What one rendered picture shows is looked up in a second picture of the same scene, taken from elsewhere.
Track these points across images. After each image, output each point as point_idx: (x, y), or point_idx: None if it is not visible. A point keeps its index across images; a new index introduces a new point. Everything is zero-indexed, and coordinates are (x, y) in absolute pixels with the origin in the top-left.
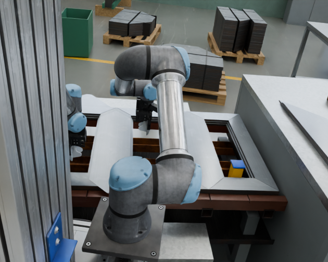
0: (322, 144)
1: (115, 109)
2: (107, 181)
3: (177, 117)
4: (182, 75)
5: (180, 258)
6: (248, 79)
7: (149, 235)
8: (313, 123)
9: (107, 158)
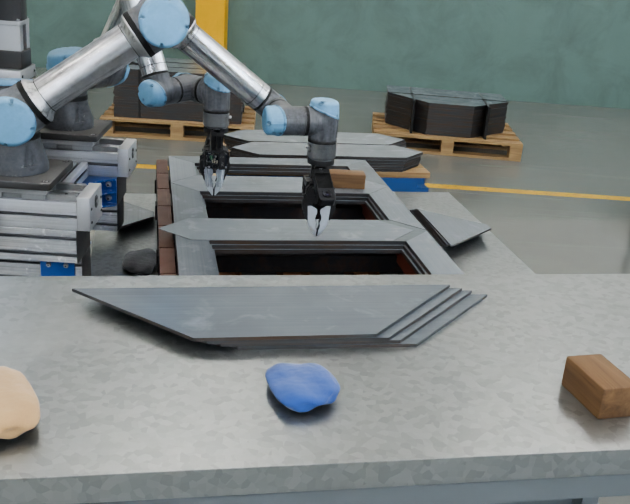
0: (227, 292)
1: (418, 229)
2: (185, 227)
3: (70, 57)
4: (126, 22)
5: None
6: (607, 276)
7: None
8: (343, 302)
9: (247, 226)
